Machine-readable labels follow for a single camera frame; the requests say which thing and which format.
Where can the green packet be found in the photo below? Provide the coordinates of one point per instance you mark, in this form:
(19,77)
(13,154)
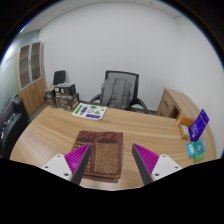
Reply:
(199,150)

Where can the wooden cabinet with glass doors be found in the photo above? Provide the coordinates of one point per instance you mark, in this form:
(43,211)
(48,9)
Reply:
(31,91)

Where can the orange packet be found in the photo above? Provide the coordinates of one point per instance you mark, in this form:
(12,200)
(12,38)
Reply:
(183,125)

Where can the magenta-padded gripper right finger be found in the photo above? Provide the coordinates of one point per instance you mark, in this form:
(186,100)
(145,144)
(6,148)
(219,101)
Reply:
(160,165)

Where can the wooden side desk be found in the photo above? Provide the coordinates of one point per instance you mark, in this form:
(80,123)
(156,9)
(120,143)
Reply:
(173,101)

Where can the white sheet with coloured shapes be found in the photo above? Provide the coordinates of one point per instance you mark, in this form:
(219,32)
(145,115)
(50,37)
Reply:
(89,111)

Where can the small brown cardboard box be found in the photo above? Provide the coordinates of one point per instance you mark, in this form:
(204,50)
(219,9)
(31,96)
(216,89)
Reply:
(50,96)

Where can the flat dark cardboard box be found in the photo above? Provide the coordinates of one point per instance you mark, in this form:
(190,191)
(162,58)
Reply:
(65,89)

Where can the black mesh office chair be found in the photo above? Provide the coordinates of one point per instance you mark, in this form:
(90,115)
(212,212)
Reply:
(136,80)

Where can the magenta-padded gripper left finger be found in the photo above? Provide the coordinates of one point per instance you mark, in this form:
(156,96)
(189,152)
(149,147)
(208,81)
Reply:
(63,165)

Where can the grey backpack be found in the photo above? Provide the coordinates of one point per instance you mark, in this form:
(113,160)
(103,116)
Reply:
(116,92)

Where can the purple packet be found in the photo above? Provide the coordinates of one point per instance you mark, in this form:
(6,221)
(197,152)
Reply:
(198,126)

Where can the black sofa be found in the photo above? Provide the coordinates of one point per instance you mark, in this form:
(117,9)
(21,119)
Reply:
(11,126)

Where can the brown patterned towel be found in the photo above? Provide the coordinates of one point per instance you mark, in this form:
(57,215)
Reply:
(106,153)

